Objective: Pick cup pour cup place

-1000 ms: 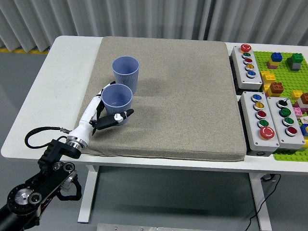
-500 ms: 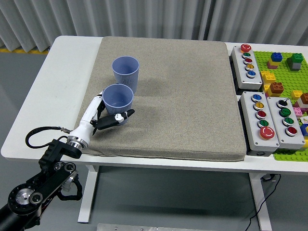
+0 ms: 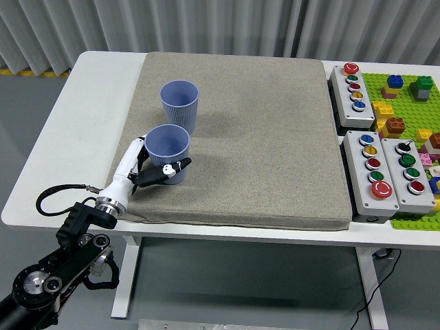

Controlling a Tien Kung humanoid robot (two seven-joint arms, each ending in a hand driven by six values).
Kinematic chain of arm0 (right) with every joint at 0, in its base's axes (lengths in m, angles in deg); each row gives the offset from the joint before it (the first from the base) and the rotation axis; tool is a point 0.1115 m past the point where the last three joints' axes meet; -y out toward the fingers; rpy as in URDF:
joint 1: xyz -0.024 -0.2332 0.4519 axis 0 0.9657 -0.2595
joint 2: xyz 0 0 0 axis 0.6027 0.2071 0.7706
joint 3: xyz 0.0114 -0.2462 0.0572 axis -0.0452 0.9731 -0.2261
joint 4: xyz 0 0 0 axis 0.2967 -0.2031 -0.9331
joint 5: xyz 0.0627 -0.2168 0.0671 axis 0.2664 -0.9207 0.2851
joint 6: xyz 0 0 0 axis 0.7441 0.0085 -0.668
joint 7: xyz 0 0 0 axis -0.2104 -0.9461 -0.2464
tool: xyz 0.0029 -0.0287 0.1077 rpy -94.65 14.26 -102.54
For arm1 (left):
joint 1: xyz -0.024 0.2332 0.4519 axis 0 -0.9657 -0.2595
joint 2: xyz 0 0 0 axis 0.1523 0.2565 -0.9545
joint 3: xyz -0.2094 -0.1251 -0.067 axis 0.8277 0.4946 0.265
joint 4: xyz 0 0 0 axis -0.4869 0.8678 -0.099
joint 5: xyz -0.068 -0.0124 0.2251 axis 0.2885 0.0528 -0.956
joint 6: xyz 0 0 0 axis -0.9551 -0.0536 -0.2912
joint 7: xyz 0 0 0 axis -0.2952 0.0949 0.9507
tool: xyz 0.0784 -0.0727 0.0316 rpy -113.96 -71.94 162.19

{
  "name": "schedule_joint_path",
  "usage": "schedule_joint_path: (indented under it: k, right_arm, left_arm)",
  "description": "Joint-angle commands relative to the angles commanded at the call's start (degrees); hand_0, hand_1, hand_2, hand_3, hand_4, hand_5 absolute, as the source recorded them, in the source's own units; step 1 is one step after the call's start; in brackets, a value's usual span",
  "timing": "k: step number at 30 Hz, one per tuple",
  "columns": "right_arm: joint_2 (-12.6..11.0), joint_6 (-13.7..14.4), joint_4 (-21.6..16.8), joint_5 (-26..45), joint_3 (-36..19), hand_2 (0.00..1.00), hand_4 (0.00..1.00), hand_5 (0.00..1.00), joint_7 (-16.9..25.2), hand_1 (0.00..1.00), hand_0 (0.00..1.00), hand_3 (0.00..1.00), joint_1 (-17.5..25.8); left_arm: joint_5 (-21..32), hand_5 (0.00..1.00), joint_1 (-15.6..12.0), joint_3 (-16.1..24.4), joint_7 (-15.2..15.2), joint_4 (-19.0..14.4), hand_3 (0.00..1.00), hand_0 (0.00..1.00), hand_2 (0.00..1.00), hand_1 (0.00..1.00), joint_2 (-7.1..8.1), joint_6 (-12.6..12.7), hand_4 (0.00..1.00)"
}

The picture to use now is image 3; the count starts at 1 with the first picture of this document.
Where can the green toy brick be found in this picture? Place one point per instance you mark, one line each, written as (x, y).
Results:
(423, 83)

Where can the blue toy brick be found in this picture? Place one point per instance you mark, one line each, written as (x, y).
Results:
(395, 82)

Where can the small yellow toy brick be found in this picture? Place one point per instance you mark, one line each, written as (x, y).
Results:
(423, 135)

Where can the grey box with black knob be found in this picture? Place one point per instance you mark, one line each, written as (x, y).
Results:
(395, 178)

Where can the white table leg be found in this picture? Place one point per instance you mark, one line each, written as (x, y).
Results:
(373, 292)
(125, 275)

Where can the blue ribbed cup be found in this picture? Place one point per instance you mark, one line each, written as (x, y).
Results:
(182, 117)
(168, 144)

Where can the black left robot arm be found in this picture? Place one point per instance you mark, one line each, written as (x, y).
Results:
(79, 220)

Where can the brown toy brick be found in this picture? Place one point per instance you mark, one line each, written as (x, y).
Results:
(395, 123)

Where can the pink toy brick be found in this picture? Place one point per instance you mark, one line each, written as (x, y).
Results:
(425, 159)

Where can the grey-brown mat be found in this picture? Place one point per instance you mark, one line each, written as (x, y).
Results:
(258, 154)

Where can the large yellow toy brick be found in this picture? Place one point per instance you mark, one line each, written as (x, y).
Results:
(382, 109)

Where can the black base box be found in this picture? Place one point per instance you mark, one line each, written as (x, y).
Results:
(371, 219)

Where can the yellow black floor tape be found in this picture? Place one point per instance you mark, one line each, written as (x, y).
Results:
(5, 71)

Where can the grey box with mushroom button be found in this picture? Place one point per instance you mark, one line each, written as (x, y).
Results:
(357, 178)

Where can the grey five-button control box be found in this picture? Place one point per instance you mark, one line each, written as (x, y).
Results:
(343, 103)

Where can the grey toy brick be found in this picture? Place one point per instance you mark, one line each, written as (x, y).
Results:
(423, 94)

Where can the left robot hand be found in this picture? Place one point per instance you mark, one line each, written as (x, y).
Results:
(120, 175)

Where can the green studded baseplate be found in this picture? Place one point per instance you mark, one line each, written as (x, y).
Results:
(405, 103)

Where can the grey pleated curtain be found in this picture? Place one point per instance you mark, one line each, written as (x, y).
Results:
(206, 24)

